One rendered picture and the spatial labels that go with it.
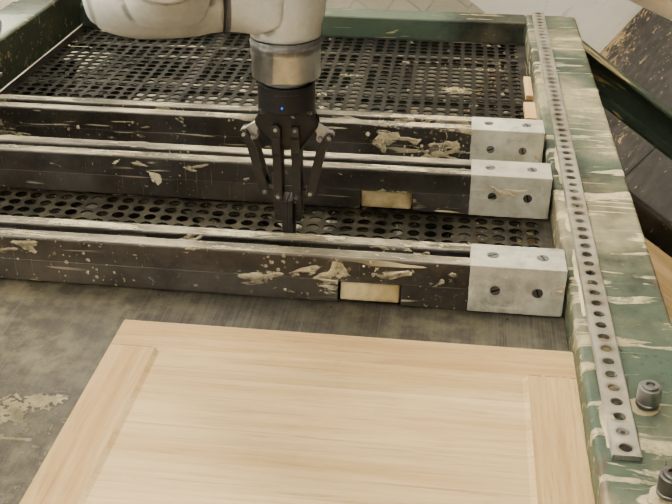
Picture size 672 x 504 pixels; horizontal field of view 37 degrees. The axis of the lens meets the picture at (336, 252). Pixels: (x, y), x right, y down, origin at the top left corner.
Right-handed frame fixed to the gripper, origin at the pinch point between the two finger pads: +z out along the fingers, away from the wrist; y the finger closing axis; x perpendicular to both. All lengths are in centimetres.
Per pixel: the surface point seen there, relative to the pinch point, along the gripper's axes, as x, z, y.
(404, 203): -21.5, 7.1, -15.0
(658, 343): 20, 3, -47
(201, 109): -44, 2, 23
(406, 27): -116, 6, -10
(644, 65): -299, 71, -102
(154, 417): 36.6, 6.8, 9.3
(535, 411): 30.6, 6.6, -32.8
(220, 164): -21.3, 1.9, 14.6
